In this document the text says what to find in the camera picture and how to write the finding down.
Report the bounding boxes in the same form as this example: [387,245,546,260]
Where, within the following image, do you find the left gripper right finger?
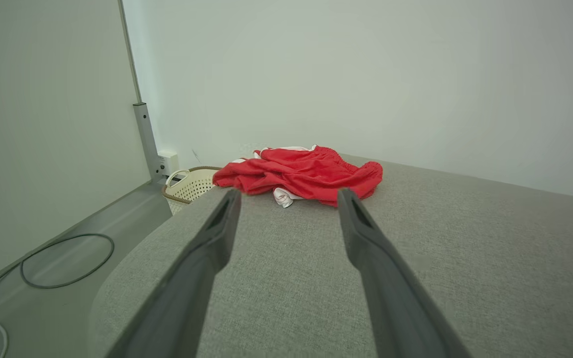
[337,187,474,358]

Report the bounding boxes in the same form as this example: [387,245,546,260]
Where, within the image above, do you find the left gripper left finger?
[105,188,242,358]

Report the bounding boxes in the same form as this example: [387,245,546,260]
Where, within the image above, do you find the red white shorts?
[212,144,384,208]

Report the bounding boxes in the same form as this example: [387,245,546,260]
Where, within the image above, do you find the grey fabric sofa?
[88,153,573,358]

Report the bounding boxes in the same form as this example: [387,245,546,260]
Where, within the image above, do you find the cream perforated laundry basket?
[162,166,222,204]

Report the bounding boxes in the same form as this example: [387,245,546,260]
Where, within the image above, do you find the black floor cable loop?
[19,233,115,289]

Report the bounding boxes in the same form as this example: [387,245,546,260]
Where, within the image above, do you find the white wall outlet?
[159,151,179,176]

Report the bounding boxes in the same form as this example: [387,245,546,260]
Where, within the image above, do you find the grey metal post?
[118,0,165,182]

